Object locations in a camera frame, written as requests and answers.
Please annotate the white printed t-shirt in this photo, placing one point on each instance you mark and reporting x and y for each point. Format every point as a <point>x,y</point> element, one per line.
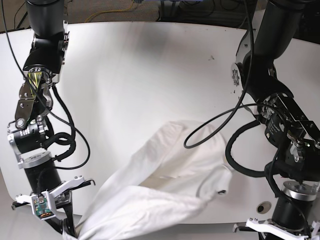
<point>163,184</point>

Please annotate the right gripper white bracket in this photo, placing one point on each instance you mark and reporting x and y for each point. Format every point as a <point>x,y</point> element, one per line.
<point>63,200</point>

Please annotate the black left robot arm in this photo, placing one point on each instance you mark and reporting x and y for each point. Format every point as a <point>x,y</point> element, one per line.
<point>294,173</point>

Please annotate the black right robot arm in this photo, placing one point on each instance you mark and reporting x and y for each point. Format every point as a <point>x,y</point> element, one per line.
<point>36,145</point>

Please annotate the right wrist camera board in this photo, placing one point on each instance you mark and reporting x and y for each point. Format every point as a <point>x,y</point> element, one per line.
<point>43,206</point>

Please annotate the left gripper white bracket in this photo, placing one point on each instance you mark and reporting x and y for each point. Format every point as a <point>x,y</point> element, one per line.
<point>269,229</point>

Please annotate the right table grommet hole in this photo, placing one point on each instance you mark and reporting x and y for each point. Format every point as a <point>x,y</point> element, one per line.
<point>264,207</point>

